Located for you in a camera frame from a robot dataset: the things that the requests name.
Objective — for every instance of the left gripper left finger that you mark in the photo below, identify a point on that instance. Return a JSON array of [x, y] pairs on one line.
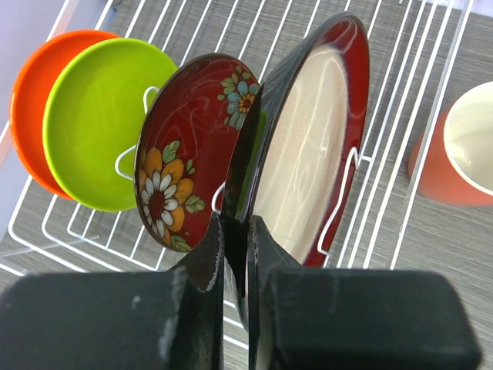
[[136, 320]]

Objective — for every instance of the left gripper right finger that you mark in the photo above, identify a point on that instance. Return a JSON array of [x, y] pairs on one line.
[[321, 318]]

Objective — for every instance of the large red cream plate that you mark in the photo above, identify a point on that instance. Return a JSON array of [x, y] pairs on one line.
[[296, 155]]

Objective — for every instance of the red floral small plate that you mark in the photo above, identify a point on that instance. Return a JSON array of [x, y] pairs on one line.
[[185, 146]]

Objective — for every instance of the orange mug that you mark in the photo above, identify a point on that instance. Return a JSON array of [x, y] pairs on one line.
[[458, 166]]

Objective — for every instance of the green plate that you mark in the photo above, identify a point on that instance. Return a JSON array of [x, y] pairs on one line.
[[94, 113]]

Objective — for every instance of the orange plate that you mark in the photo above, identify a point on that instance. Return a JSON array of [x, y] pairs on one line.
[[30, 93]]

